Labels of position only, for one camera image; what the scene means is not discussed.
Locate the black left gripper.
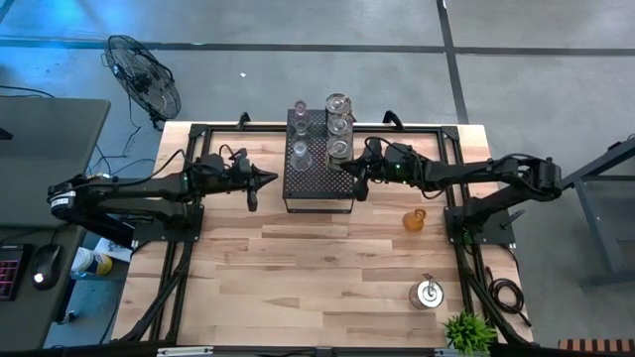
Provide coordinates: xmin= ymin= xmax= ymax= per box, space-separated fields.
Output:
xmin=210 ymin=166 xmax=280 ymax=214

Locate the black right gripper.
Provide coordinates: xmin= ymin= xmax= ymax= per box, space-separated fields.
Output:
xmin=340 ymin=154 xmax=395 ymax=202

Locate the candle tin cream label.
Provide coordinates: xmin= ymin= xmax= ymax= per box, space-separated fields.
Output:
xmin=326 ymin=134 xmax=355 ymax=173

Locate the clear glass candlestick holder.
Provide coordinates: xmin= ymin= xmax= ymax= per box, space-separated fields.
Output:
xmin=290 ymin=140 xmax=313 ymax=174

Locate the amber glass candlestick holder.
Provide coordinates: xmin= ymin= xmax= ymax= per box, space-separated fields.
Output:
xmin=401 ymin=207 xmax=428 ymax=233

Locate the black perforated metal shelf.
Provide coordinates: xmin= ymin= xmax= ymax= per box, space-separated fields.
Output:
xmin=281 ymin=108 xmax=356 ymax=215

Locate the black floor fan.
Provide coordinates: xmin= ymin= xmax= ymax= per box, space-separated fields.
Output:
xmin=101 ymin=34 xmax=183 ymax=131

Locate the white paper sheet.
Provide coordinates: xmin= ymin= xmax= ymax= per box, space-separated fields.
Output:
xmin=92 ymin=236 xmax=133 ymax=263

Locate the white and yellow container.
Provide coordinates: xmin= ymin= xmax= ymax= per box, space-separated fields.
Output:
xmin=70 ymin=246 xmax=114 ymax=278

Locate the green potted plant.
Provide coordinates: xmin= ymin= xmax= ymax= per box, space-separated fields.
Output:
xmin=443 ymin=310 xmax=498 ymax=357

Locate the large grey monitor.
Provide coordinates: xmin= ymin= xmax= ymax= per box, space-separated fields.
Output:
xmin=0 ymin=96 xmax=112 ymax=230

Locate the black computer mouse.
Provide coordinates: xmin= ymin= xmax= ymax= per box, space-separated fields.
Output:
xmin=30 ymin=243 xmax=64 ymax=292

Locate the dark metal side table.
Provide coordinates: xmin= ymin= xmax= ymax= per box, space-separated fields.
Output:
xmin=546 ymin=134 xmax=635 ymax=289

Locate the black backlit keyboard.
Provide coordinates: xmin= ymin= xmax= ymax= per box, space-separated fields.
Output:
xmin=0 ymin=243 xmax=26 ymax=302

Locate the dark grey desk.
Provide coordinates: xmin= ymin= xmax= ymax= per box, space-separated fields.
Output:
xmin=0 ymin=225 xmax=86 ymax=352

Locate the striped wooden slat bench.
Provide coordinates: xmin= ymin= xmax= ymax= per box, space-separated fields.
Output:
xmin=558 ymin=338 xmax=635 ymax=354

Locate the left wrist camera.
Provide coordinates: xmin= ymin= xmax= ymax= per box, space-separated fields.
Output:
xmin=231 ymin=147 xmax=252 ymax=175

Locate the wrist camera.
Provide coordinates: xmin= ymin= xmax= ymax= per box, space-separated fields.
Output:
xmin=365 ymin=137 xmax=386 ymax=160
xmin=231 ymin=147 xmax=252 ymax=175

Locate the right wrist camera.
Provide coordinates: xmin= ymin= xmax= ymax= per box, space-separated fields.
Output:
xmin=365 ymin=137 xmax=386 ymax=160

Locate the black table frame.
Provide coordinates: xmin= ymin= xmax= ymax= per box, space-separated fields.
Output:
xmin=112 ymin=121 xmax=535 ymax=348

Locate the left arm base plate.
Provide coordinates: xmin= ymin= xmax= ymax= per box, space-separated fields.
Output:
xmin=132 ymin=202 xmax=206 ymax=244

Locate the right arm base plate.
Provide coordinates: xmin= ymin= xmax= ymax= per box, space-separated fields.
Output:
xmin=444 ymin=205 xmax=526 ymax=245

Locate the grey metal bracket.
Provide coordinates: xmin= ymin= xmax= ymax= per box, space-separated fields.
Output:
xmin=156 ymin=346 xmax=215 ymax=357

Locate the coiled black cable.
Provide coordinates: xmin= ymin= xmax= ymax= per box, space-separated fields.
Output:
xmin=484 ymin=265 xmax=533 ymax=328

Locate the black floor cable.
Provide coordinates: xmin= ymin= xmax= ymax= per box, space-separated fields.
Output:
xmin=0 ymin=84 xmax=56 ymax=99

